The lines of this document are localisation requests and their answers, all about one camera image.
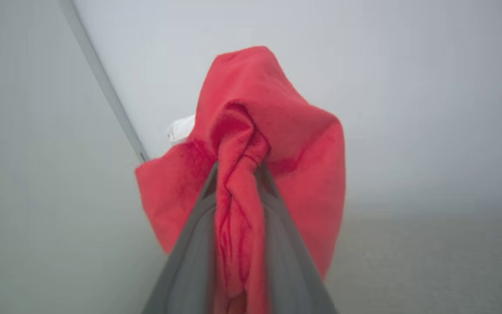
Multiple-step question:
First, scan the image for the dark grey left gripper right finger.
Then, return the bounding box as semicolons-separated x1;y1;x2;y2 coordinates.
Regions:
254;162;338;314

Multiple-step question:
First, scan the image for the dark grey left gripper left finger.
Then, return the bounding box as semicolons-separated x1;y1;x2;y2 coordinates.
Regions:
141;160;219;314

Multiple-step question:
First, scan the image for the red basketball jersey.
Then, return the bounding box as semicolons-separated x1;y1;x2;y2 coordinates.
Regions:
135;45;346;314

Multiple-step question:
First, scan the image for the grey wall trim strip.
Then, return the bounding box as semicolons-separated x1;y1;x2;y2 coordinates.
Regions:
58;0;150;164

